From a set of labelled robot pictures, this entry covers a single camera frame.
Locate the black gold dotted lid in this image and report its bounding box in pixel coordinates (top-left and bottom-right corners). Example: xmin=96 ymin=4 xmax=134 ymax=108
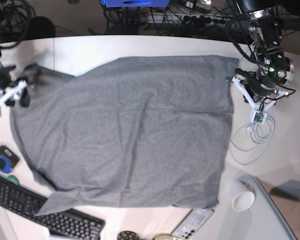
xmin=117 ymin=231 xmax=140 ymax=240

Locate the green tape roll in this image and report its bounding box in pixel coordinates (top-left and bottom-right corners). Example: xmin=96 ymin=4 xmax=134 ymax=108
xmin=5 ymin=175 xmax=20 ymax=186

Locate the white paper cup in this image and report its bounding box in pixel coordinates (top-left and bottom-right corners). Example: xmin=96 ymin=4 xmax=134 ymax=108
xmin=228 ymin=180 xmax=256 ymax=212

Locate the white coiled cable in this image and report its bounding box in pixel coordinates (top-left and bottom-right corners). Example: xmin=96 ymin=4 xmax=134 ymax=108
xmin=229 ymin=113 xmax=276 ymax=166

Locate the smartphone clear case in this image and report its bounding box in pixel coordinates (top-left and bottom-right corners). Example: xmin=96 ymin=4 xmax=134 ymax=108
xmin=171 ymin=208 xmax=215 ymax=240

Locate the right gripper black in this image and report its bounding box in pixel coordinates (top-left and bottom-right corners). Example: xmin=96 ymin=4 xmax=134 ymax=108
xmin=0 ymin=68 xmax=31 ymax=107

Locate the grey t-shirt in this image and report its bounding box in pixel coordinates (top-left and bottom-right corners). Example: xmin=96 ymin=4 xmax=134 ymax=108
xmin=10 ymin=55 xmax=238 ymax=215

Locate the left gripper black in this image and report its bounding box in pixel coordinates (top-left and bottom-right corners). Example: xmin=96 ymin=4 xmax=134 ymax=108
xmin=243 ymin=79 xmax=275 ymax=104

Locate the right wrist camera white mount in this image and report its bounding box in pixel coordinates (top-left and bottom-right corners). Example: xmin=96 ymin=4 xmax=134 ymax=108
xmin=0 ymin=79 xmax=28 ymax=117

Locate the blue black tape measure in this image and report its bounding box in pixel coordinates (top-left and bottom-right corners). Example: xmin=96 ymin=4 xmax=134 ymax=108
xmin=0 ymin=145 xmax=20 ymax=174

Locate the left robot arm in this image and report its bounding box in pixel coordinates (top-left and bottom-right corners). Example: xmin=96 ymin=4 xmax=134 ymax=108
xmin=225 ymin=0 xmax=295 ymax=104

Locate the blue box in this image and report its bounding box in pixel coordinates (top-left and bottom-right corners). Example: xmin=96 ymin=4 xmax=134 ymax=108
xmin=100 ymin=0 xmax=170 ymax=8

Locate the gold round tin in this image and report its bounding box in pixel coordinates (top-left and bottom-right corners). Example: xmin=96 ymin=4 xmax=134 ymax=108
xmin=152 ymin=233 xmax=176 ymax=240

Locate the black keyboard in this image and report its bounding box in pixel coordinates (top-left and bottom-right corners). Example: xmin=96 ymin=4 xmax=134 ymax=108
xmin=0 ymin=176 xmax=106 ymax=240

